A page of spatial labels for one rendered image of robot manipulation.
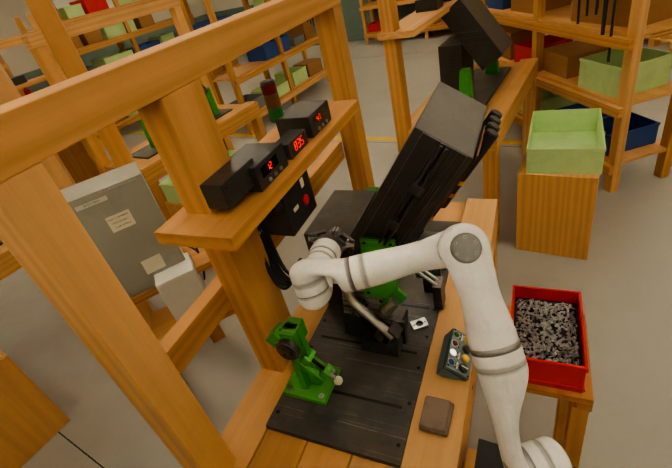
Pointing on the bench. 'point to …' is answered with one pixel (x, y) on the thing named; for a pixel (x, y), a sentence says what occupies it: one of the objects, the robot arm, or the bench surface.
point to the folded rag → (436, 416)
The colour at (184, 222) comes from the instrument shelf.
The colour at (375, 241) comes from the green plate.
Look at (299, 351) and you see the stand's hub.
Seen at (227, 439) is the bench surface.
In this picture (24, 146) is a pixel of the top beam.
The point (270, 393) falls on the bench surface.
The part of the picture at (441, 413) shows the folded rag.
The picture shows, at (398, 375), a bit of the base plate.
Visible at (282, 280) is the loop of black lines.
